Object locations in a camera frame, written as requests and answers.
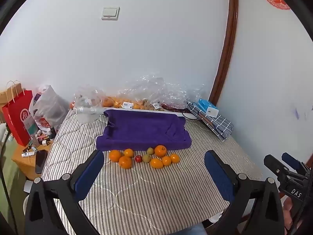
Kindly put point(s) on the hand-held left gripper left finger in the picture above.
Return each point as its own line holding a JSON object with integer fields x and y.
{"x": 89, "y": 173}

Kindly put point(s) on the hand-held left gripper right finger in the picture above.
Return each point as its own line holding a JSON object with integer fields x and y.
{"x": 218, "y": 176}

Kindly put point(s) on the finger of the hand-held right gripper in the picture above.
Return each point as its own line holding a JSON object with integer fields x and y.
{"x": 273, "y": 164}
{"x": 291, "y": 159}

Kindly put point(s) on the small orange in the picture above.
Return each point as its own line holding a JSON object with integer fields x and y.
{"x": 174, "y": 158}
{"x": 156, "y": 163}
{"x": 166, "y": 160}
{"x": 115, "y": 155}
{"x": 128, "y": 152}
{"x": 125, "y": 162}

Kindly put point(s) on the large orange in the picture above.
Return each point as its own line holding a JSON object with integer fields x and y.
{"x": 160, "y": 150}

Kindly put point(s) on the purple towel lined tray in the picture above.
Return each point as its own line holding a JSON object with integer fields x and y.
{"x": 144, "y": 129}

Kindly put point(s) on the person's right hand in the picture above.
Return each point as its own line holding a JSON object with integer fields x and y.
{"x": 288, "y": 213}

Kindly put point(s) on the black phone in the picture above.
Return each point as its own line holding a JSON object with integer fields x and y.
{"x": 41, "y": 161}

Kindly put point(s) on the folded plaid cloth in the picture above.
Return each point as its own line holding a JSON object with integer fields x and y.
{"x": 217, "y": 124}

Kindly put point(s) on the small red apple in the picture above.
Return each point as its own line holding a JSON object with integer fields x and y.
{"x": 138, "y": 158}

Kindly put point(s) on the cluster of small bottles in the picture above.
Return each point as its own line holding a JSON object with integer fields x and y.
{"x": 44, "y": 136}

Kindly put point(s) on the small green fruit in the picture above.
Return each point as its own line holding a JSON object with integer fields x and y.
{"x": 150, "y": 150}
{"x": 146, "y": 158}

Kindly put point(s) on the person's blue jeans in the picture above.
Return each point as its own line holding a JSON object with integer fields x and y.
{"x": 193, "y": 230}

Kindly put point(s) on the striped bed sheet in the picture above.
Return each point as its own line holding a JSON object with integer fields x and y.
{"x": 146, "y": 191}

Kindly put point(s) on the white tube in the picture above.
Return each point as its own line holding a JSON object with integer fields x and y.
{"x": 27, "y": 154}

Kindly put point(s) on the wooden nightstand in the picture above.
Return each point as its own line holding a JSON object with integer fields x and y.
{"x": 24, "y": 164}

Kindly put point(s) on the blue tissue pack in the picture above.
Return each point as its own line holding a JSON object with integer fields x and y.
{"x": 207, "y": 106}

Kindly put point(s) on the clear bag of oranges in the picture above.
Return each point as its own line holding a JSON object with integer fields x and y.
{"x": 115, "y": 102}

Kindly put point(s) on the white plastic bag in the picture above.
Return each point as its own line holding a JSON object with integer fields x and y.
{"x": 50, "y": 107}

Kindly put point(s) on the dark red bag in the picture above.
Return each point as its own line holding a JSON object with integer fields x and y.
{"x": 173, "y": 107}

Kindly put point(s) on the red paper bag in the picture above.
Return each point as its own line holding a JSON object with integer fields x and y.
{"x": 18, "y": 117}

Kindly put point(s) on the clear bag of brown fruit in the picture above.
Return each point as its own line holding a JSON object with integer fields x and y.
{"x": 149, "y": 105}

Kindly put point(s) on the white power strip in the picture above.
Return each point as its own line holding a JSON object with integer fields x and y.
{"x": 3, "y": 133}

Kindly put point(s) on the crumpled clear plastic bag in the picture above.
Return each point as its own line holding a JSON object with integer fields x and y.
{"x": 168, "y": 90}

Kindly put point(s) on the brown paper bag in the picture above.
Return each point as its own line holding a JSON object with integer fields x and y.
{"x": 4, "y": 98}

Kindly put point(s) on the brown wooden door frame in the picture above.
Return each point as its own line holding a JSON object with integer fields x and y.
{"x": 231, "y": 41}

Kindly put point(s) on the white light switch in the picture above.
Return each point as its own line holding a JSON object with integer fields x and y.
{"x": 110, "y": 13}

